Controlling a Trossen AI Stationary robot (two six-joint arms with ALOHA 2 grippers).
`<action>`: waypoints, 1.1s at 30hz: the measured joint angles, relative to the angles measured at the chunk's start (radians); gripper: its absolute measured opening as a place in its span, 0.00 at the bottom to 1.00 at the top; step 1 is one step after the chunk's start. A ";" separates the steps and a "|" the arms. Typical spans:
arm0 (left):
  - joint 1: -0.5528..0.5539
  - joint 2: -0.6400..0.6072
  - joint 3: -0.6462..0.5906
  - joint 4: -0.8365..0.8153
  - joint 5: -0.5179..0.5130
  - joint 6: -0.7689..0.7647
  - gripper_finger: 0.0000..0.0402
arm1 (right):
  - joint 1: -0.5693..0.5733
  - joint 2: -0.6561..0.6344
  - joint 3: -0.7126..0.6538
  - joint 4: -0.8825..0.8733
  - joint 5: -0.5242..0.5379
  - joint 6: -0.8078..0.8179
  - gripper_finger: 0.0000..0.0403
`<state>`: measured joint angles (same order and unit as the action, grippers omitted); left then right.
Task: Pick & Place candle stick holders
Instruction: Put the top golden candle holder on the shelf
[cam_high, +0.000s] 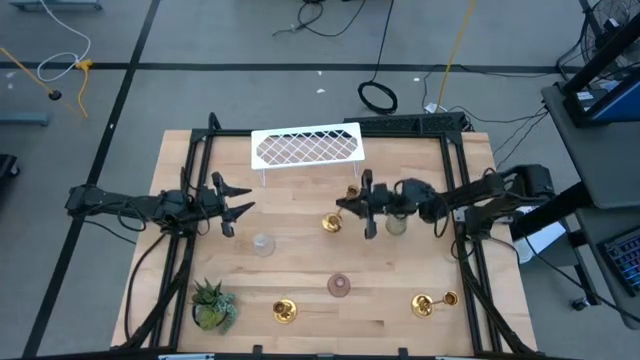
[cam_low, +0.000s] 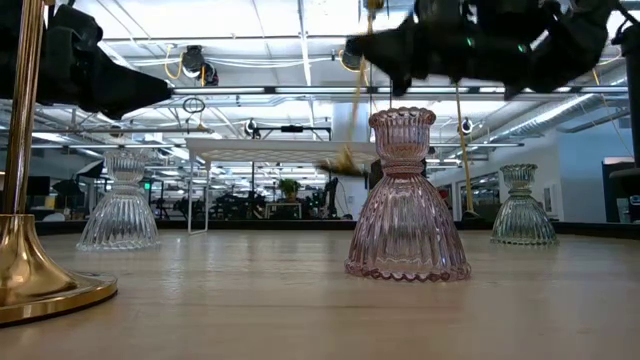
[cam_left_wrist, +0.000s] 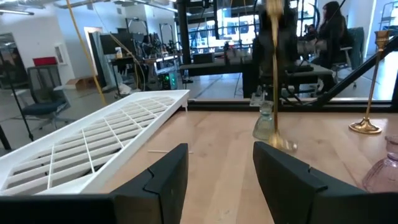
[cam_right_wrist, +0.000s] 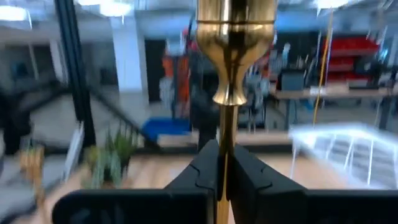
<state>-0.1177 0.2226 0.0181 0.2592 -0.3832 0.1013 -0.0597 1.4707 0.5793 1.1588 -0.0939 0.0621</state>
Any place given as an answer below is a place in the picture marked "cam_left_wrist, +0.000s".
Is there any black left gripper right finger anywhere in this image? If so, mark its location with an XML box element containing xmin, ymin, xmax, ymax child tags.
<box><xmin>252</xmin><ymin>141</ymin><xmax>371</xmax><ymax>224</ymax></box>

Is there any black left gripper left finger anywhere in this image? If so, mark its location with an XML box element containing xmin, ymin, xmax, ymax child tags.
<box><xmin>110</xmin><ymin>142</ymin><xmax>190</xmax><ymax>224</ymax></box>

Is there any green glass candle holder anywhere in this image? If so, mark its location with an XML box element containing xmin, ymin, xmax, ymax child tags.
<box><xmin>252</xmin><ymin>101</ymin><xmax>276</xmax><ymax>141</ymax></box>

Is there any pink glass candle holder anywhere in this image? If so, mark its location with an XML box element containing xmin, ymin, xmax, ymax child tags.
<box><xmin>362</xmin><ymin>135</ymin><xmax>398</xmax><ymax>194</ymax></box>

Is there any medium gold candlestick holder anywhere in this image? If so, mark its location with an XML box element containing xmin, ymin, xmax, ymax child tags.
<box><xmin>348</xmin><ymin>30</ymin><xmax>392</xmax><ymax>135</ymax></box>

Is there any tall gold candlestick holder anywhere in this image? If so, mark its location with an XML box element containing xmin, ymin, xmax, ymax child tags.
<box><xmin>266</xmin><ymin>0</ymin><xmax>299</xmax><ymax>153</ymax></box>

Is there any computer with green light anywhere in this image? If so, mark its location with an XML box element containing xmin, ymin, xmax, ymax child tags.
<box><xmin>154</xmin><ymin>58</ymin><xmax>180</xmax><ymax>91</ymax></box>

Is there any black work table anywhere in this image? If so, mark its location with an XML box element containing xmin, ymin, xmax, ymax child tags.
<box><xmin>179</xmin><ymin>58</ymin><xmax>333</xmax><ymax>98</ymax></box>

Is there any cardboard box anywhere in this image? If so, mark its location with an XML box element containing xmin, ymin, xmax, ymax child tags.
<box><xmin>65</xmin><ymin>76</ymin><xmax>97</xmax><ymax>91</ymax></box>

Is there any dark mesh office chair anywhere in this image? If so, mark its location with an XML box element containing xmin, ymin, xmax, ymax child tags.
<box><xmin>14</xmin><ymin>65</ymin><xmax>74</xmax><ymax>130</ymax></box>

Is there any dark monitor screen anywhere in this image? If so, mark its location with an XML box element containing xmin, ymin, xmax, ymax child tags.
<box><xmin>99</xmin><ymin>32</ymin><xmax>137</xmax><ymax>55</ymax></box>

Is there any person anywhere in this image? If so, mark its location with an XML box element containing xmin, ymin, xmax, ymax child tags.
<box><xmin>310</xmin><ymin>1</ymin><xmax>355</xmax><ymax>94</ymax></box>

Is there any black support pillar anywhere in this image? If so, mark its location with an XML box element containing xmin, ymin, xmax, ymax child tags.
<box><xmin>175</xmin><ymin>0</ymin><xmax>192</xmax><ymax>65</ymax></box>

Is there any grey office chair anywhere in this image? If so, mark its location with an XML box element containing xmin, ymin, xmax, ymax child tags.
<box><xmin>331</xmin><ymin>27</ymin><xmax>365</xmax><ymax>90</ymax></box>

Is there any red box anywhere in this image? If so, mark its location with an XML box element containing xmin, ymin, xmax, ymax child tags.
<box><xmin>32</xmin><ymin>56</ymin><xmax>58</xmax><ymax>67</ymax></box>

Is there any white slatted wire rack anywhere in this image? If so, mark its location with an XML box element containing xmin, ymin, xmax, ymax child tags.
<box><xmin>0</xmin><ymin>89</ymin><xmax>191</xmax><ymax>197</ymax></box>

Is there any long yellow hanging cable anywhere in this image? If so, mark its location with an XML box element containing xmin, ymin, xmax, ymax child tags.
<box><xmin>65</xmin><ymin>0</ymin><xmax>108</xmax><ymax>106</ymax></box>

